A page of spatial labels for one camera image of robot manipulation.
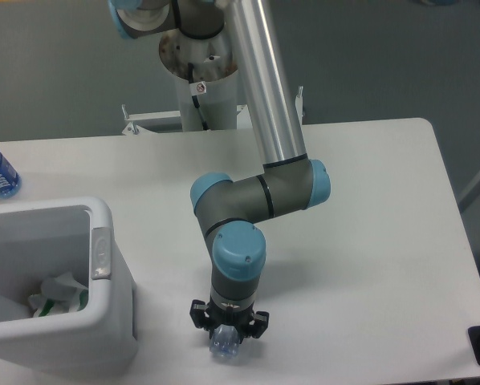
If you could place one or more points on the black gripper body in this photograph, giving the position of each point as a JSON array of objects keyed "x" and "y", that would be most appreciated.
[{"x": 227, "y": 317}]

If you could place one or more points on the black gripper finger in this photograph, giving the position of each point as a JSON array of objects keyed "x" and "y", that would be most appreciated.
[
  {"x": 253, "y": 325},
  {"x": 200, "y": 316}
]

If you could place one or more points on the clear plastic bottle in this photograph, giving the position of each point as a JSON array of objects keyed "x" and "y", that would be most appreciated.
[{"x": 224, "y": 344}]

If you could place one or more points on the white paper wrapper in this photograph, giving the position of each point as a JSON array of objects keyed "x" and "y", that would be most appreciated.
[{"x": 62, "y": 288}]

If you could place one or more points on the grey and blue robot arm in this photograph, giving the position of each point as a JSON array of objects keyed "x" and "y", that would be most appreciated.
[{"x": 229, "y": 211}]

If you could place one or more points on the trash inside the can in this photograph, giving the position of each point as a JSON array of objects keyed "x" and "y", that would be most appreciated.
[{"x": 43, "y": 306}]

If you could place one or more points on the white plastic trash can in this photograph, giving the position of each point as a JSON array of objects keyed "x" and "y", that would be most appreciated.
[{"x": 42, "y": 239}]

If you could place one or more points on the white metal base frame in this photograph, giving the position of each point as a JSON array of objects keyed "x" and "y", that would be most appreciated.
[{"x": 170, "y": 121}]

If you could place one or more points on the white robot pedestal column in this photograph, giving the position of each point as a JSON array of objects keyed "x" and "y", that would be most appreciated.
[{"x": 205, "y": 74}]

